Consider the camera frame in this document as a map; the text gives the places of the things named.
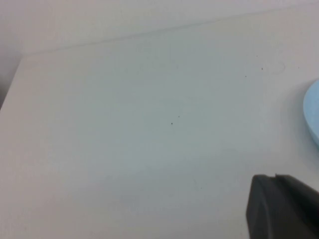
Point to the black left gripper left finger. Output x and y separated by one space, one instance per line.
264 211

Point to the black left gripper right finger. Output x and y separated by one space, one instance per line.
304 206

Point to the light blue round plate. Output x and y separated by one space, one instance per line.
312 114

